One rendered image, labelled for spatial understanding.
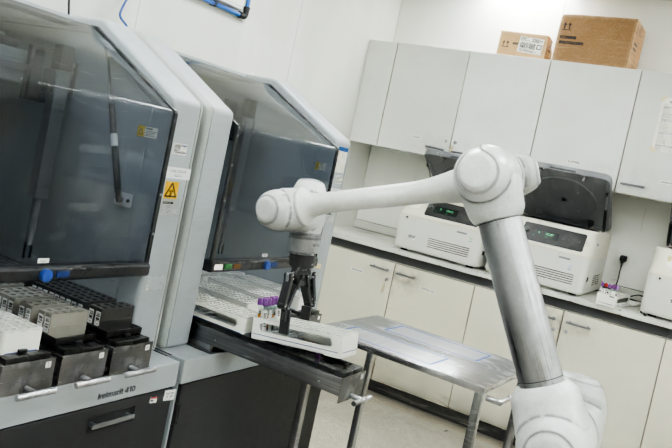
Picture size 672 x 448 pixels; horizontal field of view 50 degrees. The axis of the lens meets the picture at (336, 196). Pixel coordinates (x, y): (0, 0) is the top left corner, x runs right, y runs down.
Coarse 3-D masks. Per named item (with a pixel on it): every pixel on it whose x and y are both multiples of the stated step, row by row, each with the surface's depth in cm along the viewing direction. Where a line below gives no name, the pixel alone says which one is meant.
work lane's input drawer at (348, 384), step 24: (192, 336) 217; (216, 336) 212; (240, 336) 209; (264, 360) 203; (288, 360) 200; (312, 360) 203; (336, 360) 206; (312, 384) 195; (336, 384) 192; (360, 384) 201
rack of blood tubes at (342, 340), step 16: (256, 320) 208; (272, 320) 205; (304, 320) 211; (256, 336) 208; (272, 336) 205; (288, 336) 204; (304, 336) 211; (336, 336) 195; (352, 336) 199; (320, 352) 197; (352, 352) 200
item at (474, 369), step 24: (360, 336) 235; (384, 336) 242; (408, 336) 250; (432, 336) 258; (408, 360) 218; (432, 360) 224; (456, 360) 230; (480, 360) 237; (504, 360) 244; (456, 384) 210; (480, 384) 208; (360, 408) 273; (480, 408) 207
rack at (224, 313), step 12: (204, 300) 220; (216, 300) 224; (204, 312) 221; (216, 312) 227; (228, 312) 213; (240, 312) 215; (252, 312) 218; (228, 324) 213; (240, 324) 210; (252, 324) 213
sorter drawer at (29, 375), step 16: (32, 352) 159; (48, 352) 161; (0, 368) 151; (16, 368) 154; (32, 368) 157; (48, 368) 161; (0, 384) 151; (16, 384) 154; (32, 384) 158; (48, 384) 162; (16, 400) 150
